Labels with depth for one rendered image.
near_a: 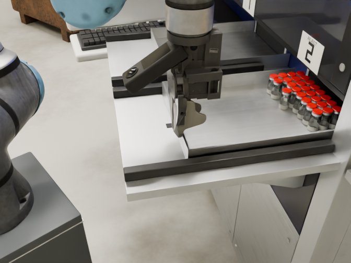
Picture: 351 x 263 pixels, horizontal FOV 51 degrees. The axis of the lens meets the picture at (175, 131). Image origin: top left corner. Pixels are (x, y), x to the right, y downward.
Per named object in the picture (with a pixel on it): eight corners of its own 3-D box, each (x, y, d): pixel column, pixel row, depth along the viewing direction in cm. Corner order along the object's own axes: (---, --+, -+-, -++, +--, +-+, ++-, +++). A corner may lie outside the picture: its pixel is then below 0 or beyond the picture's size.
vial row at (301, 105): (281, 88, 89) (285, 72, 87) (319, 131, 75) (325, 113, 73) (273, 90, 89) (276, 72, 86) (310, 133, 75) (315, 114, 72)
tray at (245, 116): (292, 80, 93) (295, 67, 91) (352, 141, 73) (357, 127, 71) (162, 94, 88) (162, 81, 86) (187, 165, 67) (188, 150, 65)
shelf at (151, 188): (246, 31, 125) (247, 25, 124) (375, 164, 70) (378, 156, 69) (106, 42, 118) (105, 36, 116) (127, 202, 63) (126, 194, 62)
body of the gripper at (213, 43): (220, 103, 63) (226, 36, 56) (172, 108, 62) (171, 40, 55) (208, 81, 69) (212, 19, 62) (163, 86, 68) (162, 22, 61)
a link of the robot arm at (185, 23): (170, 11, 52) (160, -5, 58) (170, 42, 55) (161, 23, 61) (220, 8, 53) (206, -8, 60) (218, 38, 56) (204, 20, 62)
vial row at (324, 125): (290, 87, 90) (294, 71, 87) (329, 130, 76) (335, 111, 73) (282, 88, 89) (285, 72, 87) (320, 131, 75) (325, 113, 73)
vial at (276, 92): (277, 94, 87) (280, 77, 84) (281, 99, 85) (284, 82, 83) (268, 95, 87) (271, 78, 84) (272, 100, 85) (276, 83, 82)
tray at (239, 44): (253, 30, 120) (254, 20, 118) (288, 65, 100) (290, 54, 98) (151, 38, 115) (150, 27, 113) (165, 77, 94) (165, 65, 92)
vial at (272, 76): (273, 90, 89) (276, 72, 86) (277, 94, 87) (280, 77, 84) (265, 91, 89) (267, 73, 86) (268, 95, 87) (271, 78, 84)
